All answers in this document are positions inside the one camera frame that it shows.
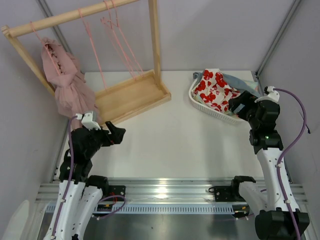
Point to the white perforated laundry basket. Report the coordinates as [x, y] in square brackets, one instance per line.
[232, 120]

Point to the wooden clothes rack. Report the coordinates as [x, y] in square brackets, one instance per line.
[123, 100]

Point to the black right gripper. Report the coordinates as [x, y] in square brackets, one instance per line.
[240, 105]

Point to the red poppy print skirt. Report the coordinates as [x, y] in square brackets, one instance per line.
[213, 91]

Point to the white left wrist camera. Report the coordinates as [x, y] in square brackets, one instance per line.
[89, 120]

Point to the white slotted cable duct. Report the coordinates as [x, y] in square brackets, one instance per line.
[210, 209]

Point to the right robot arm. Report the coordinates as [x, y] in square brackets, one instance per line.
[277, 214]

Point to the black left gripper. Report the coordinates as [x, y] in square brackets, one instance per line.
[110, 136]

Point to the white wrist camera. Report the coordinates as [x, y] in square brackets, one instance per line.
[89, 120]
[270, 94]

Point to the blue denim garment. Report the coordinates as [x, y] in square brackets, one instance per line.
[233, 82]

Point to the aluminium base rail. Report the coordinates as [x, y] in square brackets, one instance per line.
[163, 190]

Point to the pink wire hanger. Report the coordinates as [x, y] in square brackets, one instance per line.
[120, 43]
[138, 69]
[89, 33]

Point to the pink dress on hanger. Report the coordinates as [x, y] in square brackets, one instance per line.
[63, 71]

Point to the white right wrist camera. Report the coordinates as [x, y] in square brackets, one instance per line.
[270, 94]

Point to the pink hanger holding dress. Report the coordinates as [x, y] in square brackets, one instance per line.
[42, 45]

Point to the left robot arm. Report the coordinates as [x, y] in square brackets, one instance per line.
[78, 191]

